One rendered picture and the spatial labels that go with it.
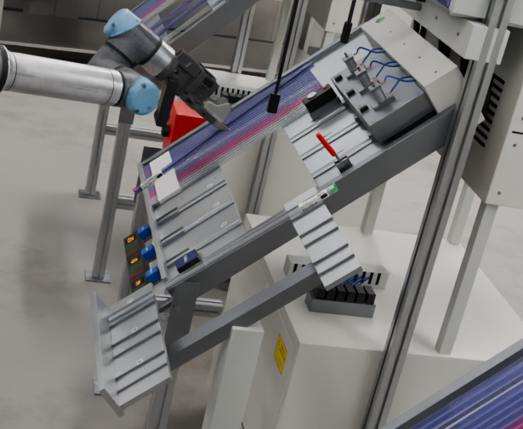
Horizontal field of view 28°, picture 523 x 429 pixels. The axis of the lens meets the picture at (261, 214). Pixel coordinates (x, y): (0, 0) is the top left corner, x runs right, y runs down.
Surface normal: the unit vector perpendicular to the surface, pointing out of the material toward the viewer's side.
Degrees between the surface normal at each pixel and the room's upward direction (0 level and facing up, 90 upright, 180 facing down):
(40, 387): 0
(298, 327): 0
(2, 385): 0
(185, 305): 90
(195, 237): 43
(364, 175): 90
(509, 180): 90
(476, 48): 90
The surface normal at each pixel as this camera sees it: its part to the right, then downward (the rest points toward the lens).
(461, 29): -0.96, -0.12
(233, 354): 0.18, 0.41
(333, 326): 0.21, -0.90
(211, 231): -0.50, -0.75
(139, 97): 0.60, 0.42
